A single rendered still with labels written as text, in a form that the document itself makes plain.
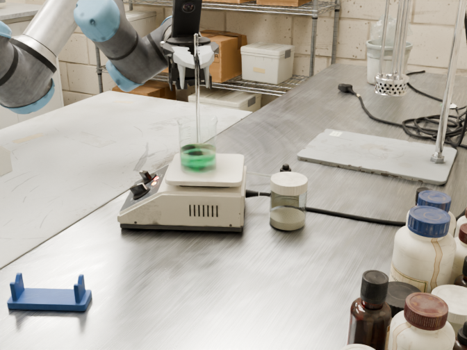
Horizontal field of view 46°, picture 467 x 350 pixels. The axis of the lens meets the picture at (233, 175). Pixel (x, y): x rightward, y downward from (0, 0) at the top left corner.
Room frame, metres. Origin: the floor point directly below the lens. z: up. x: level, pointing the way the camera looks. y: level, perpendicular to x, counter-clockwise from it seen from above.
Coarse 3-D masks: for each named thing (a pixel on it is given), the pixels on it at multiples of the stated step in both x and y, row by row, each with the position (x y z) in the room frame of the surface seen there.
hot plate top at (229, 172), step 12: (228, 156) 0.88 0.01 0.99; (240, 156) 0.88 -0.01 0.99; (228, 168) 0.83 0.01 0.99; (240, 168) 0.83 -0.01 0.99; (168, 180) 0.78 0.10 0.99; (180, 180) 0.78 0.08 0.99; (192, 180) 0.78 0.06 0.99; (204, 180) 0.78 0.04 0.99; (216, 180) 0.78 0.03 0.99; (228, 180) 0.78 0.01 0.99; (240, 180) 0.78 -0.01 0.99
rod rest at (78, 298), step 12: (12, 288) 0.58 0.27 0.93; (24, 288) 0.60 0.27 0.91; (36, 288) 0.60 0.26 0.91; (48, 288) 0.60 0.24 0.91; (84, 288) 0.59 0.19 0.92; (12, 300) 0.58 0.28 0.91; (24, 300) 0.58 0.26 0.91; (36, 300) 0.58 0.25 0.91; (48, 300) 0.58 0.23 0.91; (60, 300) 0.58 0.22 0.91; (72, 300) 0.58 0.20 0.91; (84, 300) 0.58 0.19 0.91
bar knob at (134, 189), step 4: (140, 184) 0.80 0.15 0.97; (144, 184) 0.81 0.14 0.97; (132, 188) 0.81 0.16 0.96; (136, 188) 0.81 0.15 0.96; (140, 188) 0.80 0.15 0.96; (144, 188) 0.80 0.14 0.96; (148, 188) 0.81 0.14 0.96; (132, 192) 0.81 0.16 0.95; (136, 192) 0.81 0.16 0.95; (140, 192) 0.81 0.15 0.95; (144, 192) 0.80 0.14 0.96; (136, 196) 0.80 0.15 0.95; (140, 196) 0.80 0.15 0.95
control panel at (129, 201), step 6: (162, 168) 0.89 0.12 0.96; (156, 174) 0.87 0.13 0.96; (162, 174) 0.86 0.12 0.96; (138, 180) 0.90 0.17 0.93; (156, 180) 0.84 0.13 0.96; (162, 180) 0.83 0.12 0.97; (150, 186) 0.83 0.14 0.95; (156, 186) 0.81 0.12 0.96; (150, 192) 0.80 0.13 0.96; (156, 192) 0.78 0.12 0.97; (126, 198) 0.83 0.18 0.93; (132, 198) 0.82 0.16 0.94; (144, 198) 0.79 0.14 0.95; (126, 204) 0.80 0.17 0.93; (132, 204) 0.79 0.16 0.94; (120, 210) 0.79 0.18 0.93
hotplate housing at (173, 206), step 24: (168, 168) 0.87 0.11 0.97; (168, 192) 0.78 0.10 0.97; (192, 192) 0.77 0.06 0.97; (216, 192) 0.77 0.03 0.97; (240, 192) 0.77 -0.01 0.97; (120, 216) 0.78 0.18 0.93; (144, 216) 0.77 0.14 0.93; (168, 216) 0.77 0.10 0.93; (192, 216) 0.77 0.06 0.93; (216, 216) 0.77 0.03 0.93; (240, 216) 0.77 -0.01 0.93
